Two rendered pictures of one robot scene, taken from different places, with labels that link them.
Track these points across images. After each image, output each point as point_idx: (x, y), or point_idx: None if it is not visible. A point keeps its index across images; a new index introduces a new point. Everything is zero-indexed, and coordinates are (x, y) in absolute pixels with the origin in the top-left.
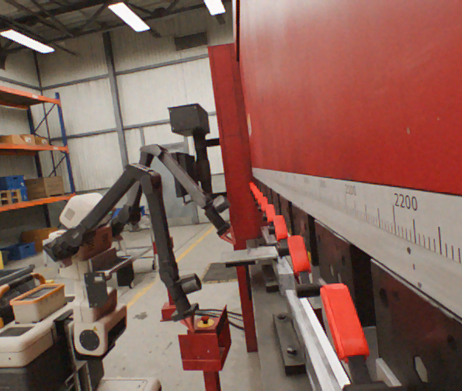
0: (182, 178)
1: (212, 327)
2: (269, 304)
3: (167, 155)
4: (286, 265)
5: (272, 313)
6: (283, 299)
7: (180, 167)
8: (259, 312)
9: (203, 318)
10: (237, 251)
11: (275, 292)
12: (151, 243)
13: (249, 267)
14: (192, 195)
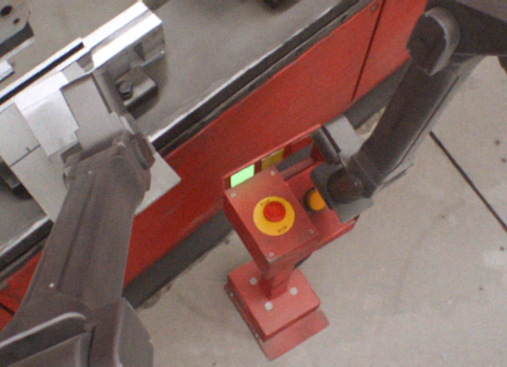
0: (115, 214)
1: (280, 187)
2: (213, 52)
3: (82, 291)
4: (98, 35)
5: (247, 27)
6: (180, 42)
7: (70, 233)
8: (254, 51)
9: (281, 206)
10: (61, 202)
11: (153, 75)
12: None
13: None
14: (142, 183)
